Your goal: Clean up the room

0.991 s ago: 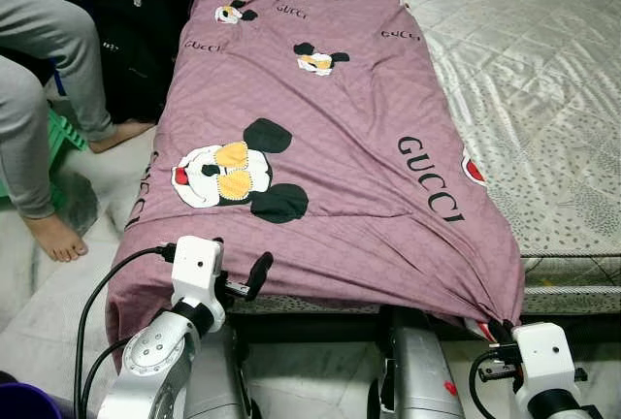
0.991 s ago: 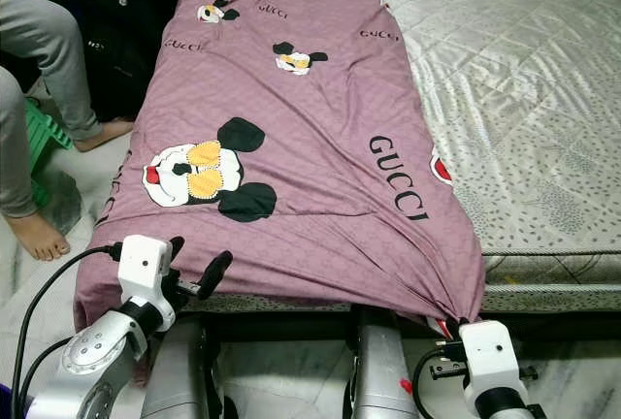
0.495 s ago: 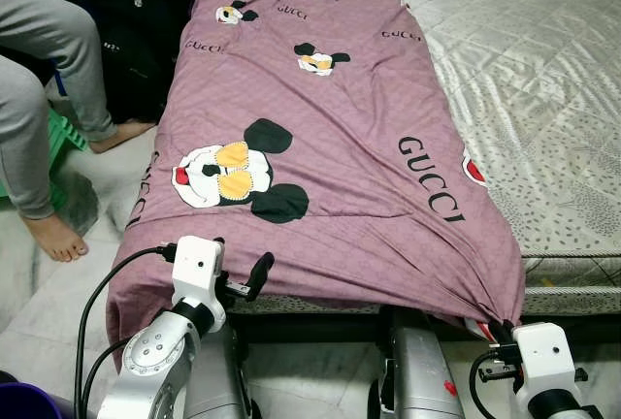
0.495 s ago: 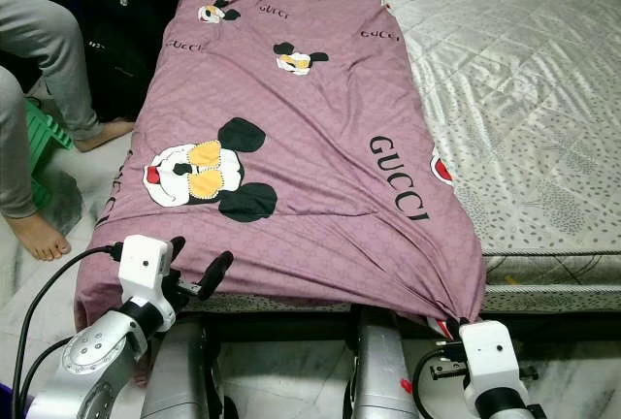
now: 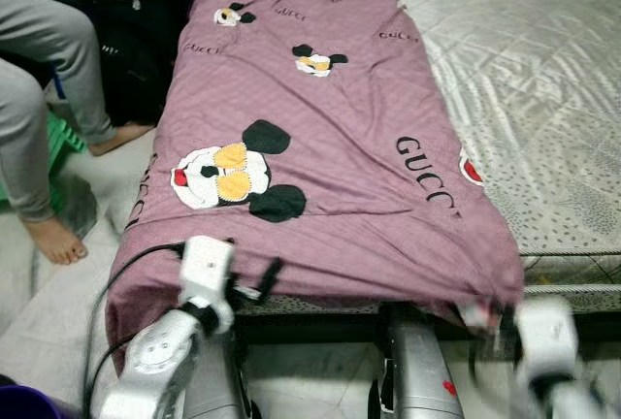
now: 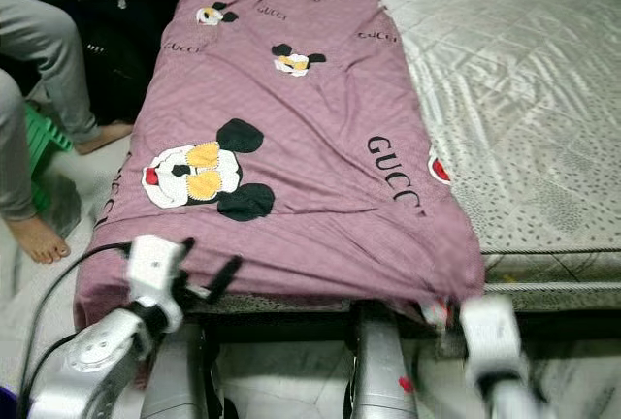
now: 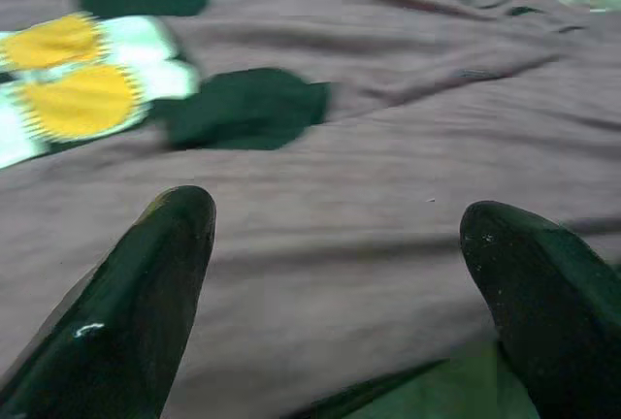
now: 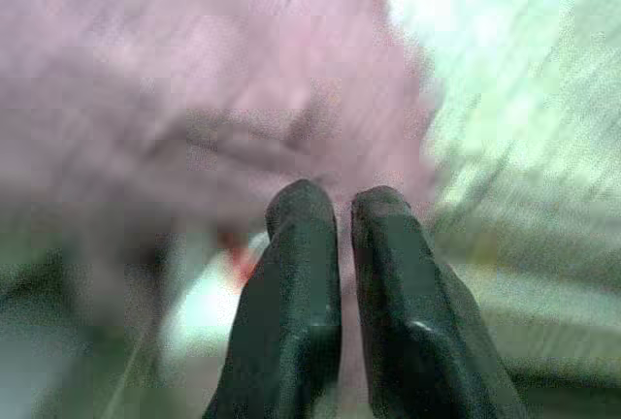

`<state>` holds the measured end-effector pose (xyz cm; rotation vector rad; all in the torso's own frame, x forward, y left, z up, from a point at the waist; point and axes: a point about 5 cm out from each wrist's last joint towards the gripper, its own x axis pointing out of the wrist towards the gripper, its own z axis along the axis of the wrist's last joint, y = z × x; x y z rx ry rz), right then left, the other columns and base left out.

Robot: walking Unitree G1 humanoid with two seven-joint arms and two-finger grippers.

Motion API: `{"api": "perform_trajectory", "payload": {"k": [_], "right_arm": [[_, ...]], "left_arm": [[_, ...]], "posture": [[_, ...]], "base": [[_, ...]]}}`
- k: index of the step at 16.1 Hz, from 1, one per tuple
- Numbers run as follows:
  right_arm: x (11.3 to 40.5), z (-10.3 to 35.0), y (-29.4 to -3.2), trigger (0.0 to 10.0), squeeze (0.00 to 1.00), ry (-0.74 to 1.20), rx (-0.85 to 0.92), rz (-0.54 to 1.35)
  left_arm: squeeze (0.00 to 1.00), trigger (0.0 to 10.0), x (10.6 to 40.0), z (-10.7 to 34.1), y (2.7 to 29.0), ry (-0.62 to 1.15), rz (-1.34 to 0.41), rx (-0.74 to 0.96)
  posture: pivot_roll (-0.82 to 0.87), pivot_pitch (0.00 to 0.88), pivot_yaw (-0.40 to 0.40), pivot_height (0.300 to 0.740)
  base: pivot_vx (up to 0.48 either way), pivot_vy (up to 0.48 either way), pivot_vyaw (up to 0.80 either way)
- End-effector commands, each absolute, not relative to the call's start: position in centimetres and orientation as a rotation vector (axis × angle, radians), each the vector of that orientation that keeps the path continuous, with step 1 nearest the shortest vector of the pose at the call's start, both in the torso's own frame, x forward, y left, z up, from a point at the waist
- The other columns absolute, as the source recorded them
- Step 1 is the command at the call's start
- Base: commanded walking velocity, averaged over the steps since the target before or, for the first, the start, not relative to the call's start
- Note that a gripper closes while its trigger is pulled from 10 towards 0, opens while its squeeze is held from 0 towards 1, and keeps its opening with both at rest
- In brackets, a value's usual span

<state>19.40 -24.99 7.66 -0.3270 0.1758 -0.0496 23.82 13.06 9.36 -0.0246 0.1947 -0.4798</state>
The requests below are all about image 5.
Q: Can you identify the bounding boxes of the purple cartoon print blanket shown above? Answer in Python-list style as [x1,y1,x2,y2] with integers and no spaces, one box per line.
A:
[104,0,527,373]

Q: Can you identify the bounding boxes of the silver robot right leg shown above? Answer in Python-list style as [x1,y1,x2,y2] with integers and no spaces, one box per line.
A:
[374,305,467,419]

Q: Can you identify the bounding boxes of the silver robot leg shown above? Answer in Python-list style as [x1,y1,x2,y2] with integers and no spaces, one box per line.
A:
[374,305,467,419]
[182,332,255,419]

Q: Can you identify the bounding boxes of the silver robot left leg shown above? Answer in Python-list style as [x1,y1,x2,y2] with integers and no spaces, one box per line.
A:
[182,332,255,419]

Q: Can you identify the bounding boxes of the green plastic stool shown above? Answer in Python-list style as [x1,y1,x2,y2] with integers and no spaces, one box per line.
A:
[0,112,88,214]

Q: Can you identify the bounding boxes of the grey quilted mattress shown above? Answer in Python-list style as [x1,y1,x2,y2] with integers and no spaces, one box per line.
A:
[233,0,621,318]

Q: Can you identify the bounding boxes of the dark blue round object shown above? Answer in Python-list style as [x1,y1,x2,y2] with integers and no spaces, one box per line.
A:
[0,383,81,419]

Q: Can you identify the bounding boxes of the black fabric wardrobe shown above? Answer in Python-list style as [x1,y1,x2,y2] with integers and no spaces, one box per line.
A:
[0,0,200,129]

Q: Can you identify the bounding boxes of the seated person grey trousers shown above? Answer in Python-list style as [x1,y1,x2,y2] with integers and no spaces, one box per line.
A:
[0,0,156,267]

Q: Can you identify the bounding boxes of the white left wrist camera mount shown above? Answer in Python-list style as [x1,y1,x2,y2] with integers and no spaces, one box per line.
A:
[177,236,237,335]

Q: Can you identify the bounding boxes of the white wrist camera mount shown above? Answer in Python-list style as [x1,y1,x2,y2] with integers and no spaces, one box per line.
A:
[514,298,580,383]
[177,236,237,335]

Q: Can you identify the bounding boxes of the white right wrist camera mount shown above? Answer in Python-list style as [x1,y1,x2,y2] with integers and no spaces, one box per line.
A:
[514,298,580,383]

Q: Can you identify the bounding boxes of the dark bed frame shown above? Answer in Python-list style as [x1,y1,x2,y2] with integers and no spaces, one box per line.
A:
[233,310,621,344]

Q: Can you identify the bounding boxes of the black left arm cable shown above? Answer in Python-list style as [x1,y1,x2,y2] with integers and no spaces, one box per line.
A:
[83,241,187,410]

